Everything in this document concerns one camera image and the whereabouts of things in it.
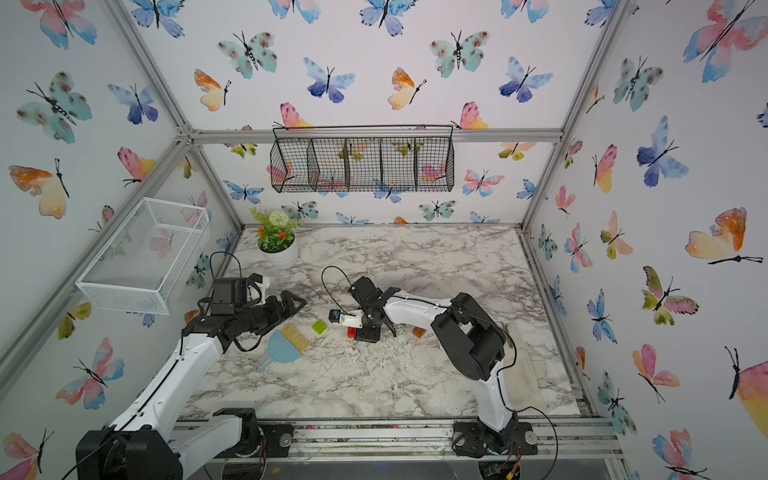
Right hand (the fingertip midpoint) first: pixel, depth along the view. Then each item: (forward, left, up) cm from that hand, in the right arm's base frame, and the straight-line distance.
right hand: (363, 323), depth 92 cm
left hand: (-2, +16, +12) cm, 21 cm away
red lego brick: (-7, +2, +8) cm, 10 cm away
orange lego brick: (-1, -17, -1) cm, 17 cm away
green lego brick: (-1, +14, -1) cm, 14 cm away
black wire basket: (+44, +3, +28) cm, 53 cm away
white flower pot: (+21, +29, +4) cm, 36 cm away
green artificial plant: (+24, +30, +14) cm, 41 cm away
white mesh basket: (+23, +87, -6) cm, 91 cm away
